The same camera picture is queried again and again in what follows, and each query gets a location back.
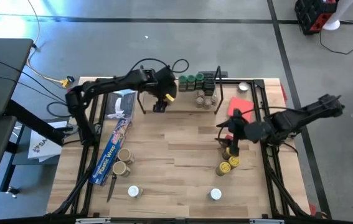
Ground Yellowstone waterfall book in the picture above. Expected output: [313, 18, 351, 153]
[105, 89, 138, 121]

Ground black handle kitchen knife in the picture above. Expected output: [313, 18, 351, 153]
[106, 173, 118, 203]

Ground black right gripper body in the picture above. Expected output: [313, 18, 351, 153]
[225, 117, 248, 142]

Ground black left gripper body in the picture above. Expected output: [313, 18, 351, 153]
[154, 66, 177, 102]

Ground black and red crate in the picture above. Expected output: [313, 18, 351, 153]
[294, 0, 339, 35]

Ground dark grey mounting plate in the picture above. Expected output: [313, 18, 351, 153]
[197, 70, 228, 78]

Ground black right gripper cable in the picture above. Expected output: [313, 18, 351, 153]
[215, 105, 289, 149]

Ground yellow floor cable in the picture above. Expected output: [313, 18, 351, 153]
[26, 0, 68, 86]

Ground blue plastic wrap box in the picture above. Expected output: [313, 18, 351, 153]
[88, 117, 133, 187]

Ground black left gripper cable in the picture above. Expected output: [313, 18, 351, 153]
[128, 57, 191, 75]

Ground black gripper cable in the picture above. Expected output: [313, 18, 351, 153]
[215, 105, 289, 149]
[128, 57, 191, 75]

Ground black floor cable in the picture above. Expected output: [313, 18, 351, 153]
[319, 29, 353, 56]

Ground red square paper pad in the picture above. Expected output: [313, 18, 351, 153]
[227, 96, 255, 123]

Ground metal caster wheel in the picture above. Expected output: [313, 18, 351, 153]
[6, 185, 21, 199]

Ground white stand base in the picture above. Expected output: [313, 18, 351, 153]
[321, 0, 353, 32]

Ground yellow lid chili onion can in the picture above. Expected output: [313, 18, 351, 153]
[221, 147, 233, 161]
[228, 156, 241, 169]
[215, 161, 232, 177]

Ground yellow black cable plug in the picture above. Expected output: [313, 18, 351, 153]
[60, 75, 75, 88]

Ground wooden shelf black wire legs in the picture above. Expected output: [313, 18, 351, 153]
[137, 64, 225, 115]

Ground white lid spice jar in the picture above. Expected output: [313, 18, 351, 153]
[127, 185, 143, 199]
[207, 187, 223, 201]

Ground black aluminium rig frame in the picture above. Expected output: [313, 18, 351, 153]
[50, 77, 309, 218]

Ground dark grey desk top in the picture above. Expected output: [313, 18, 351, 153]
[0, 37, 34, 116]

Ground white paper bag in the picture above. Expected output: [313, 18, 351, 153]
[27, 129, 64, 163]

